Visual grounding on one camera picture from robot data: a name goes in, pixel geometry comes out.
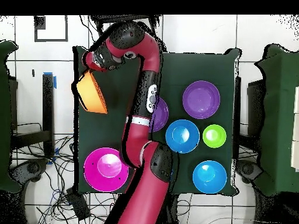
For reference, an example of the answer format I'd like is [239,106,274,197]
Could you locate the light blue bowl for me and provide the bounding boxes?
[192,160,228,194]
[165,119,201,154]

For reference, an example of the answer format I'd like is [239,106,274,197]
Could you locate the green cloth side table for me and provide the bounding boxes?
[0,40,22,194]
[253,43,299,197]

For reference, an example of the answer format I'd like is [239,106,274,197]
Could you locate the large pink bowl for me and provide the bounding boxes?
[83,147,130,193]

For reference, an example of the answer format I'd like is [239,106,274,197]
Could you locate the black stand frame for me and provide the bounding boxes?
[9,72,57,160]

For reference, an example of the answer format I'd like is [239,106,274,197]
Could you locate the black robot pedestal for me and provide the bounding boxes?
[163,192,180,224]

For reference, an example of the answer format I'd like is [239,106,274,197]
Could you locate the black square floor frame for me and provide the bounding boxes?
[34,15,69,43]

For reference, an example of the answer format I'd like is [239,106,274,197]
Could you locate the small green bowl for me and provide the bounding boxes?
[202,124,227,149]

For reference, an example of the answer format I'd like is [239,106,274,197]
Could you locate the grey chair base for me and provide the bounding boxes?
[9,158,50,184]
[235,159,264,184]

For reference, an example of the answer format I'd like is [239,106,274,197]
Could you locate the dark green tablecloth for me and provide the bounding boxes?
[72,45,241,195]

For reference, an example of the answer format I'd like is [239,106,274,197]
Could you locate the black power strip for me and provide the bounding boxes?
[65,187,91,221]

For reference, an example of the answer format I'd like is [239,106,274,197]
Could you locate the purple shallow bowl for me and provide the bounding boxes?
[150,96,169,133]
[182,80,221,120]

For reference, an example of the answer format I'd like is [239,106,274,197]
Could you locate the black stool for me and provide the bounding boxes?
[89,15,162,44]

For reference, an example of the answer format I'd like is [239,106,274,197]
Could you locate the large orange bowl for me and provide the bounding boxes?
[76,69,109,114]

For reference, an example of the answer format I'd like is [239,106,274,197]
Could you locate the blue tape strip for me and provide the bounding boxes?
[43,71,57,90]

